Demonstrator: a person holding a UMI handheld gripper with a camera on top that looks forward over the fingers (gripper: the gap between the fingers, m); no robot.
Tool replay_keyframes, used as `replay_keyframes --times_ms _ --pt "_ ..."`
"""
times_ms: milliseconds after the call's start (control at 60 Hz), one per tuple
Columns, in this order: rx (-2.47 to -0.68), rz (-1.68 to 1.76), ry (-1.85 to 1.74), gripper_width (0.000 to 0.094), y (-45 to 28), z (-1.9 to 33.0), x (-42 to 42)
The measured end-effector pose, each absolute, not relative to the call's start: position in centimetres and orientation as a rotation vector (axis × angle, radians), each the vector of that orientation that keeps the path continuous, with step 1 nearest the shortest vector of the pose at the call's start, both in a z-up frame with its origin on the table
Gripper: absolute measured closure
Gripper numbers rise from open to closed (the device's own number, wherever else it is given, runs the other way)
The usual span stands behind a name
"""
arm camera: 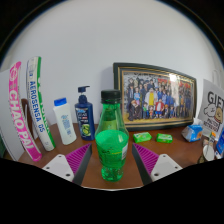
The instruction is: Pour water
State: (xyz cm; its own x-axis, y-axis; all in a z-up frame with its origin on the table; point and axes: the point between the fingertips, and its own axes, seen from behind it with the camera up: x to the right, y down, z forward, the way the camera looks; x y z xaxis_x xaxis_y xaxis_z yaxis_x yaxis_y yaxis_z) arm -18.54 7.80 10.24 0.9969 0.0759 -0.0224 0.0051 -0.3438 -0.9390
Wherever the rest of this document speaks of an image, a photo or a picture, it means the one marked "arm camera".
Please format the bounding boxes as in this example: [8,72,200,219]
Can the green plastic drink bottle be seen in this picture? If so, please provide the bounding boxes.
[94,89,130,183]

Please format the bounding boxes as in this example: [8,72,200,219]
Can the small green packet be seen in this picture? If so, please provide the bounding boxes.
[132,131,153,144]
[155,133,174,144]

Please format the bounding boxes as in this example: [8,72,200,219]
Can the white green shuttlecock tube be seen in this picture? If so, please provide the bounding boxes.
[26,56,57,152]

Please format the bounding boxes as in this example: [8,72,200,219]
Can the white bottle with blue cap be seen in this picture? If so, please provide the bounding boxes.
[53,97,78,146]

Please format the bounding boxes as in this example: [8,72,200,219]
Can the framed cartoon group picture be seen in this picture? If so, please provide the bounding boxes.
[112,62,198,132]

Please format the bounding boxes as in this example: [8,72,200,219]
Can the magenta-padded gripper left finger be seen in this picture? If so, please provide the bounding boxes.
[42,143,93,186]

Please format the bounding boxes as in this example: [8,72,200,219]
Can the pink shuttlecock tube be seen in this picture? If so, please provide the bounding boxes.
[8,61,43,163]

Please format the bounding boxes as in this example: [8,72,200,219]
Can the white printed paper gift bag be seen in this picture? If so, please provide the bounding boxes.
[197,78,224,134]

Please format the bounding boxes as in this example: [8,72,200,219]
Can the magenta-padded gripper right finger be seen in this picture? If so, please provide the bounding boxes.
[131,143,184,186]

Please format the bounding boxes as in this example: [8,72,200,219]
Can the blue tissue pack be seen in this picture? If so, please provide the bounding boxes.
[181,123,204,143]

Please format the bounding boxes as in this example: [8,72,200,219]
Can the dark blue pump bottle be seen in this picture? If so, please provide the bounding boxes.
[74,85,96,141]

